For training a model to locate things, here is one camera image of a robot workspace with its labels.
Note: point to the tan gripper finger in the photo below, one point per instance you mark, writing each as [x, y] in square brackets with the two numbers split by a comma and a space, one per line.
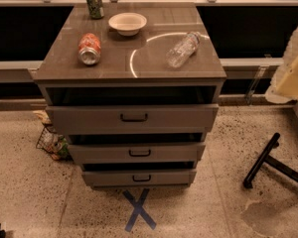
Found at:
[270, 93]
[287, 84]

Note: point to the grey bottom drawer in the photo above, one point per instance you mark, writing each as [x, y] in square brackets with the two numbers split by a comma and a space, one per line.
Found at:
[139, 178]

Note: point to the grey drawer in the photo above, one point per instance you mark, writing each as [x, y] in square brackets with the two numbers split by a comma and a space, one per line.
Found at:
[139, 178]
[136, 153]
[133, 119]

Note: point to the grey top drawer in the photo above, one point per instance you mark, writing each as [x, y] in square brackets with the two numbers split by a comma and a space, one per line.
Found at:
[133, 119]

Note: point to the grey middle drawer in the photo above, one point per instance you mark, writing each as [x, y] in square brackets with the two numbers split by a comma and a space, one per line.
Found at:
[136, 153]

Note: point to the grey drawer cabinet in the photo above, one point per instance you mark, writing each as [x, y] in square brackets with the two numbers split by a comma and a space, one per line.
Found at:
[132, 71]

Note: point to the clear plastic bottle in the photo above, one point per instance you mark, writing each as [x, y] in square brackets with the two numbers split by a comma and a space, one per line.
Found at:
[180, 53]

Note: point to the white paper bowl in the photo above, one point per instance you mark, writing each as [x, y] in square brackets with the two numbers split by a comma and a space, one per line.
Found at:
[127, 24]

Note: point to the blue tape cross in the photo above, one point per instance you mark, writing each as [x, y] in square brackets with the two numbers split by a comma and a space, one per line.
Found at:
[138, 210]

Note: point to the orange soda can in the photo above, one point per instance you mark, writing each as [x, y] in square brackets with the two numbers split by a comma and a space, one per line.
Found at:
[89, 49]

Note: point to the green soda can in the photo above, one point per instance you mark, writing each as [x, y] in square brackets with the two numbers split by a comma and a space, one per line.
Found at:
[95, 9]

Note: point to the wire basket with snacks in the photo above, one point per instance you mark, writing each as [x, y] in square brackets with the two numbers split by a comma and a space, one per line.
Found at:
[54, 144]

